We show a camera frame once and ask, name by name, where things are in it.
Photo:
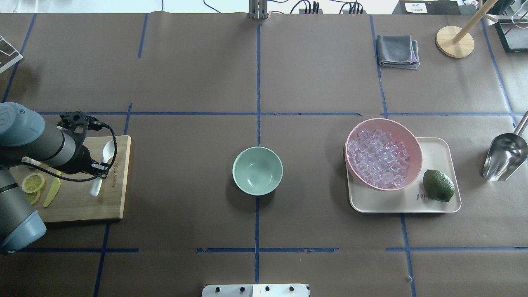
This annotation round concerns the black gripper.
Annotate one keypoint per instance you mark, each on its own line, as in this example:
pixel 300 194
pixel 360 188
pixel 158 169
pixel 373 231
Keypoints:
pixel 82 159

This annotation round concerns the white plastic spoon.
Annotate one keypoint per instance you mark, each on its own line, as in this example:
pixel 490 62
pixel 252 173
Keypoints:
pixel 107 154

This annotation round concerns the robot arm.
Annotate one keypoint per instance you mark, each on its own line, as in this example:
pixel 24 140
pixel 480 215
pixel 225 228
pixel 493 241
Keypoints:
pixel 25 133

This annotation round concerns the green ceramic bowl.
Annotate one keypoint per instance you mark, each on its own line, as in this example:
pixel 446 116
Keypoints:
pixel 257 171

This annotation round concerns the clear ice cubes pile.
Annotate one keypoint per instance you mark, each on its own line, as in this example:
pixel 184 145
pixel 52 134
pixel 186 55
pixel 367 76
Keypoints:
pixel 378 158

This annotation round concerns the pink bowl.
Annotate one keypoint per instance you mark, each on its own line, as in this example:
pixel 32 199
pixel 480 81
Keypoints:
pixel 400 134

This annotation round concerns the metal ice scoop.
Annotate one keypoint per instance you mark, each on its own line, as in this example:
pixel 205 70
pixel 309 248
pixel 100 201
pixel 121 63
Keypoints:
pixel 507 152

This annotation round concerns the yellow plastic knife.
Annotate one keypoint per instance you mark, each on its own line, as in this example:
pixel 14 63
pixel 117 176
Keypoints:
pixel 53 191

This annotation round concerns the bamboo cutting board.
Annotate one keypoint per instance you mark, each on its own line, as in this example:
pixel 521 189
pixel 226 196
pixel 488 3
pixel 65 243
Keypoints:
pixel 73 201

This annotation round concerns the upper lemon slice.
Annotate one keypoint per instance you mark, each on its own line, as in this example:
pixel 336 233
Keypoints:
pixel 33 182

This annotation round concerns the lemon slice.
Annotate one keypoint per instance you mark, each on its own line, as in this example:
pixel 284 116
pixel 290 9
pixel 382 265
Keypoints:
pixel 33 182
pixel 34 197

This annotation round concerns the lower lemon slice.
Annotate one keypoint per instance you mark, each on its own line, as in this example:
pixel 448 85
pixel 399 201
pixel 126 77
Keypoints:
pixel 34 197

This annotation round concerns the metal cup rack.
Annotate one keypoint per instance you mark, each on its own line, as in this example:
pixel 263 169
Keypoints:
pixel 9 56

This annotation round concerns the grey folded cloth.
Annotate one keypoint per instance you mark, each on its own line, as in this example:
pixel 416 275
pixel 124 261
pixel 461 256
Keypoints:
pixel 397 51

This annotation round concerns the cream rectangular tray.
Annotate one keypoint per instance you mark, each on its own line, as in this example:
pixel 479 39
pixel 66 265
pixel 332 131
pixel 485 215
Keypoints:
pixel 412 199

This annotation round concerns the green avocado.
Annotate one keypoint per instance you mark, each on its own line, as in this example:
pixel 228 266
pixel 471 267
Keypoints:
pixel 438 185

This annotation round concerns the wooden stand with round base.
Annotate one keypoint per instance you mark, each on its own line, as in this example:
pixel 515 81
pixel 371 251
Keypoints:
pixel 457 42

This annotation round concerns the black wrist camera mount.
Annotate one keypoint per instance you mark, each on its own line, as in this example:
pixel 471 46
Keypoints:
pixel 77 124

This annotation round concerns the aluminium frame post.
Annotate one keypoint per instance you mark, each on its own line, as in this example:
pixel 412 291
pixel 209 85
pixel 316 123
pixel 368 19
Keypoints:
pixel 258 9

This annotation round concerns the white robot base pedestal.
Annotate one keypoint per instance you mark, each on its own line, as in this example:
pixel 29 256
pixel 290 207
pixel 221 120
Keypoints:
pixel 256 290

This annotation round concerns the black tray with frame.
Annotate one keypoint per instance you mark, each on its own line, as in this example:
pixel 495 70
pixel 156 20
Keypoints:
pixel 512 38

